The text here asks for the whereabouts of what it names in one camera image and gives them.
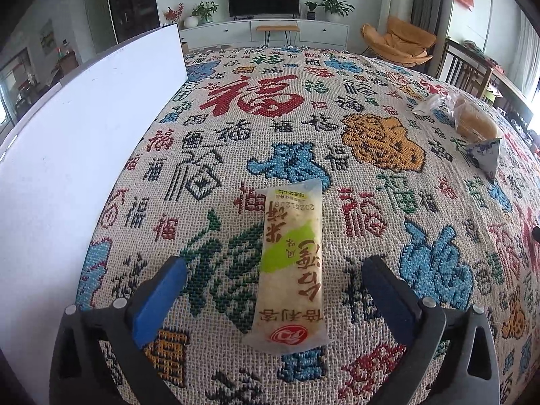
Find wooden stool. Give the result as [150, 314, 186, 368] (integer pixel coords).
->
[255, 24, 301, 49]

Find white board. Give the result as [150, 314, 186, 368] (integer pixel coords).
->
[0, 23, 189, 405]

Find red flower branches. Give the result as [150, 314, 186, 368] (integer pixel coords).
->
[164, 3, 185, 30]

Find black television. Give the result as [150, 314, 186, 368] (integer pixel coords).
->
[227, 0, 301, 20]

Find wooden dining table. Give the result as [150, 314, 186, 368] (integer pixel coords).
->
[485, 63, 534, 114]

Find bread loaf in clear bag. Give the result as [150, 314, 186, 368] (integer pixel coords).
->
[411, 93, 505, 142]

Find pale rice cracker packet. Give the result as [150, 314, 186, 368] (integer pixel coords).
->
[241, 178, 330, 354]

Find large green potted plant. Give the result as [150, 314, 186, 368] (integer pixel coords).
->
[317, 0, 355, 23]

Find leafy potted plant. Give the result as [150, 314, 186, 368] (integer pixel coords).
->
[192, 1, 219, 25]

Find framed wall picture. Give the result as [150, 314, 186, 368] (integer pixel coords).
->
[40, 19, 55, 55]

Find silver blue-patterned snack packet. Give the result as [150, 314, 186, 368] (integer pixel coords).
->
[464, 137, 506, 184]

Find grey curtain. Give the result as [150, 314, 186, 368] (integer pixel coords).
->
[382, 0, 454, 51]

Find printed blanket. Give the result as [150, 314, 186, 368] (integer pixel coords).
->
[76, 44, 540, 405]

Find dark tall cabinet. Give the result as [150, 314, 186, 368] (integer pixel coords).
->
[105, 0, 161, 45]

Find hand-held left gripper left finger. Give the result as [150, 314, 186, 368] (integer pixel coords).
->
[48, 255, 188, 405]

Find white television cabinet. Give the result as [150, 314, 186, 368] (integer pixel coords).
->
[179, 19, 350, 53]

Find dark wooden chair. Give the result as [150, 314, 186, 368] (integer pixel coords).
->
[436, 37, 494, 100]

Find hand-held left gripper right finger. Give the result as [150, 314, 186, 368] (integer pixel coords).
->
[360, 254, 513, 405]

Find orange lounge chair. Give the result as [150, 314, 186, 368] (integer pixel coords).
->
[360, 16, 437, 66]

